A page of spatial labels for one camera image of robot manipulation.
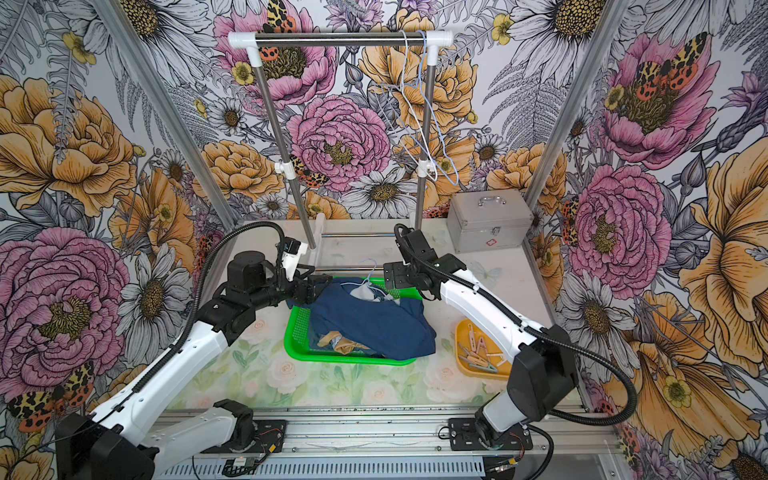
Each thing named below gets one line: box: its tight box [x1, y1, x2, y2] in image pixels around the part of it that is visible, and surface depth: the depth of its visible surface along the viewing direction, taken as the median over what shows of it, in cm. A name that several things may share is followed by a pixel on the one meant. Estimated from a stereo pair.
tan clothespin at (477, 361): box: [467, 355, 489, 367], surface depth 87 cm
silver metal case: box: [446, 189, 534, 254], surface depth 109 cm
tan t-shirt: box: [317, 331, 371, 355], surface depth 83 cm
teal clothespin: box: [469, 363, 498, 373], surface depth 86 cm
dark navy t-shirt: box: [286, 278, 437, 360], surface depth 82 cm
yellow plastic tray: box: [455, 318, 512, 379], surface depth 87 cm
